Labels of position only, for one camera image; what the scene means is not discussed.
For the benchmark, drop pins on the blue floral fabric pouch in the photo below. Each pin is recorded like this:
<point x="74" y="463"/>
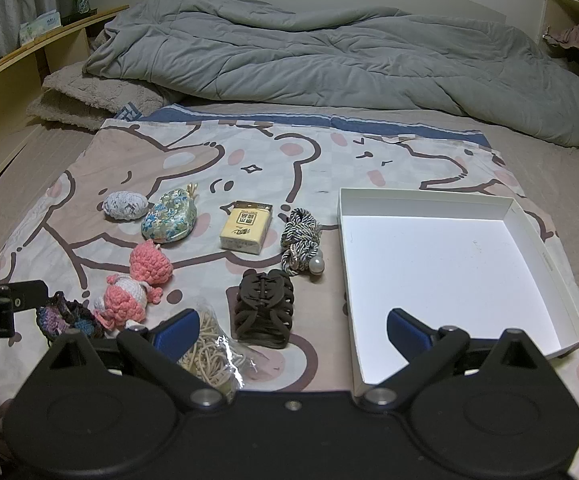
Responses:
<point x="169" y="217"/>

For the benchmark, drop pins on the white crochet scrunchie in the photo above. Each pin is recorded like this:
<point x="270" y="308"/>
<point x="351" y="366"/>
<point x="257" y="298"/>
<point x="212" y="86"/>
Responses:
<point x="124" y="206"/>

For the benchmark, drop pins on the pink crochet ball charm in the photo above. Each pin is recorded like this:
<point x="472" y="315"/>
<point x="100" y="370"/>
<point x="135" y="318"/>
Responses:
<point x="149" y="260"/>

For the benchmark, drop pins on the printed cartoon blanket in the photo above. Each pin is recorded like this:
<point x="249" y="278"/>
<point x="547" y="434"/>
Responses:
<point x="194" y="160"/>

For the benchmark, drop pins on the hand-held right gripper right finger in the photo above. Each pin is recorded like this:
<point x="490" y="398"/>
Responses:
<point x="409" y="335"/>

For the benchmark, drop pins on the wooden bedside shelf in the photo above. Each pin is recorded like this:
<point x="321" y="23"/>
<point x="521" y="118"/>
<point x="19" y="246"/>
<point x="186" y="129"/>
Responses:
<point x="14" y="75"/>

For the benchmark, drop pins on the white cardboard box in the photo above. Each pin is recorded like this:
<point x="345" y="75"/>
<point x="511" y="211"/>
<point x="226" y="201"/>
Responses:
<point x="444" y="270"/>

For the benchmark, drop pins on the brown hair claw clip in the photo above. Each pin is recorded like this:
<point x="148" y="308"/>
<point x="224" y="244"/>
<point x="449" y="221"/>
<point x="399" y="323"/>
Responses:
<point x="263" y="307"/>

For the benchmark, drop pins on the grey duvet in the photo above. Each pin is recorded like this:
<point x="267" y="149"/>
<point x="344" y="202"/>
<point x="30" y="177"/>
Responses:
<point x="319" y="60"/>

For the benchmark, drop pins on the dark multicolour crochet scrunchie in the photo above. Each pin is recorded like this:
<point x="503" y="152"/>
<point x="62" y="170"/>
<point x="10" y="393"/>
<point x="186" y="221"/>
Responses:
<point x="66" y="317"/>

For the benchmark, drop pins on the pink clothes pile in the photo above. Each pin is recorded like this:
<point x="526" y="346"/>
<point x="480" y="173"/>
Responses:
<point x="577" y="35"/>

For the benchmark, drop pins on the beige fluffy blanket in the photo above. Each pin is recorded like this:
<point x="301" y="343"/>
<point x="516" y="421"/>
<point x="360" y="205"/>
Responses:
<point x="84" y="95"/>

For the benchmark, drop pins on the beige bed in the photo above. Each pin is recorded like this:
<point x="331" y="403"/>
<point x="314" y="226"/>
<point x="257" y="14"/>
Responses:
<point x="564" y="195"/>

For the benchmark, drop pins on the tissue box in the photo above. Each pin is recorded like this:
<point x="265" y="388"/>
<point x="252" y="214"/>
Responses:
<point x="39" y="27"/>

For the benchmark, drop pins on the pink white crochet doll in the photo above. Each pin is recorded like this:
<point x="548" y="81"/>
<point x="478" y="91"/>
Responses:
<point x="124" y="302"/>

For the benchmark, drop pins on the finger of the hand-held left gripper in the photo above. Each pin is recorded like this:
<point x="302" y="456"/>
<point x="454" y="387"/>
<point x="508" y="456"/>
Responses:
<point x="24" y="296"/>

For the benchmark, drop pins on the bag of rubber bands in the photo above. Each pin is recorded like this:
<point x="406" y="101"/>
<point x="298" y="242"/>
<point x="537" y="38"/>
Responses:
<point x="214" y="345"/>

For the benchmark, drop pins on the yellow tissue pack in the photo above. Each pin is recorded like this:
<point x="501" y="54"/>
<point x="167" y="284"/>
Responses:
<point x="244" y="230"/>

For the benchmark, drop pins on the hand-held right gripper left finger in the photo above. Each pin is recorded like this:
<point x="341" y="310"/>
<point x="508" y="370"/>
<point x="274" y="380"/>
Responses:
<point x="178" y="334"/>

